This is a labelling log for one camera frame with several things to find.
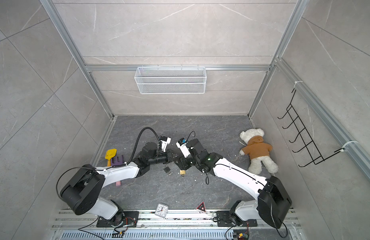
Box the white teddy bear brown hoodie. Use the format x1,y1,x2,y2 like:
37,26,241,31
239,129,279,175

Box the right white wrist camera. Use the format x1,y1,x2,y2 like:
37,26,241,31
176,138,190,158

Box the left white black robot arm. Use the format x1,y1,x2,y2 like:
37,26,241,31
57,142,181,225

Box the left black corrugated cable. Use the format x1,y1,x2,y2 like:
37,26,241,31
126,126,161,165

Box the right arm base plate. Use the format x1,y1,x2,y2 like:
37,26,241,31
212,211,258,227

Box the yellow toy shovel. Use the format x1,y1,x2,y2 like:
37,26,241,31
105,149,117,167

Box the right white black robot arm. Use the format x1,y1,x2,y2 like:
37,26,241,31
175,138,292,229

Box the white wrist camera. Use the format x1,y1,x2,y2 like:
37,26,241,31
176,138,190,158
159,136,172,152

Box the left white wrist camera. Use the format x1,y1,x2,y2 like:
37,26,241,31
159,136,172,152

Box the purple pink toy rake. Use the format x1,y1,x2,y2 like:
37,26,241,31
111,155,124,187

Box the red black triangle sign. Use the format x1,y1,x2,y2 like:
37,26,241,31
195,201,207,214

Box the black wire hook rack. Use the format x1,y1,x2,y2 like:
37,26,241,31
277,89,345,168

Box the white small alarm clock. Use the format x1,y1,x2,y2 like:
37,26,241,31
155,203,169,219

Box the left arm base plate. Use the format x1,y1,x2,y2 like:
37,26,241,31
96,211,140,228

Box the white wire mesh basket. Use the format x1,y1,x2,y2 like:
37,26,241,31
135,67,207,94

